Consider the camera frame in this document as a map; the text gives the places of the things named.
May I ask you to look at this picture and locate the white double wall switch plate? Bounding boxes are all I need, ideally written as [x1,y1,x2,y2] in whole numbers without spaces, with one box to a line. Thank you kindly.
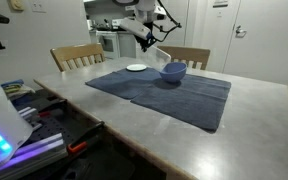
[29,0,48,14]

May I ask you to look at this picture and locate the black robot cable blue connector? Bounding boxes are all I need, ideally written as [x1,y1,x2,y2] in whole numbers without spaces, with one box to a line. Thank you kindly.
[148,0,183,46]

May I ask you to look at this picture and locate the clear plastic food container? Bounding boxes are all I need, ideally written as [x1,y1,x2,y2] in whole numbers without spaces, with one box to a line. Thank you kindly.
[143,44,172,71]

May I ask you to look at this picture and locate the beige folded cloth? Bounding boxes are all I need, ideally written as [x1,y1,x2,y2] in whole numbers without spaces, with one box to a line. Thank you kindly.
[6,84,37,101]

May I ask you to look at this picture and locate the black clamp orange handle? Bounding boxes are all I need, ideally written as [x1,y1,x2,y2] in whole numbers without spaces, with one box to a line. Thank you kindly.
[36,98,68,118]
[66,120,106,155]

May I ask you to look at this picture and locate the black perforated mounting board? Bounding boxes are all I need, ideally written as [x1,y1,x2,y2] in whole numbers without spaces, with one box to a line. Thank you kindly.
[12,89,102,149]

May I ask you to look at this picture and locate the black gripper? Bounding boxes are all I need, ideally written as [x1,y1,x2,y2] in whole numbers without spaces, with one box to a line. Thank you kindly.
[138,31,158,53]

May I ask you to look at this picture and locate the white door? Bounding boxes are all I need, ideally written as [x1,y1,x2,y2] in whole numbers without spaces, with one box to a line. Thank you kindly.
[222,0,288,86]

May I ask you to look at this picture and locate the grey kitchen base cabinet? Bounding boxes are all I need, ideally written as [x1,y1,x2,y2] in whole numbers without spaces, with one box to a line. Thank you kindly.
[117,39,138,58]

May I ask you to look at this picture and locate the light wooden slat-back chair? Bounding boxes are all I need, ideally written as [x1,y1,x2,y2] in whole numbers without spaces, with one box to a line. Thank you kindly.
[49,42,107,73]
[157,45,212,71]

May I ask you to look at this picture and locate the silver door lever handle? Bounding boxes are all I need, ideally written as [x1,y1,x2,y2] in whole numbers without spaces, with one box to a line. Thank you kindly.
[235,25,247,38]

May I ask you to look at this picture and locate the blue folded cloth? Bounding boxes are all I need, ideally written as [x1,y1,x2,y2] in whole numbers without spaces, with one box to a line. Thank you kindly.
[0,78,25,90]

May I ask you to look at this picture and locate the beige wall thermostat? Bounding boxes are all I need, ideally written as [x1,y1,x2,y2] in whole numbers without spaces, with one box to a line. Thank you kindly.
[9,0,25,12]

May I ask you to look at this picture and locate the door sign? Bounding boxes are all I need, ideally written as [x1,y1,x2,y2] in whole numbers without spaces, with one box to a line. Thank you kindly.
[212,0,229,8]

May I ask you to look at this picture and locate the blue plastic bowl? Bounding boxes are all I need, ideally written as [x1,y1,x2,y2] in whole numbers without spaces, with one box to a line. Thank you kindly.
[158,61,188,84]

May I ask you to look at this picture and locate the dark blue cloth towel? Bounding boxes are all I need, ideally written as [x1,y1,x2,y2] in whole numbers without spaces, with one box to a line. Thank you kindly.
[130,71,232,132]
[84,67,163,100]

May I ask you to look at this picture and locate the small white plate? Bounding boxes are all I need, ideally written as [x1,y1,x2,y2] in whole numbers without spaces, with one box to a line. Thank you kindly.
[126,63,148,72]

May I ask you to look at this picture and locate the aluminium extrusion rail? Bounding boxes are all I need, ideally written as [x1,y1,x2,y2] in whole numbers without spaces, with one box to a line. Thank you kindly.
[0,132,68,180]

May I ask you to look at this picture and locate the white kitchen stove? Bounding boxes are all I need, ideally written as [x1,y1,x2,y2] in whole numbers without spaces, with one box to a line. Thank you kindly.
[95,18,122,60]

